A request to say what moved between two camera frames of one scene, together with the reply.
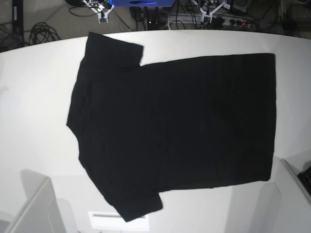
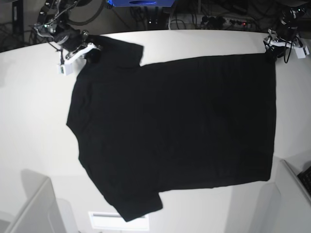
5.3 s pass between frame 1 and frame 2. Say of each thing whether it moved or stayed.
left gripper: moved
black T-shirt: stayed
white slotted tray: stayed
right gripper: moved
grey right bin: stayed
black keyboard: stayed
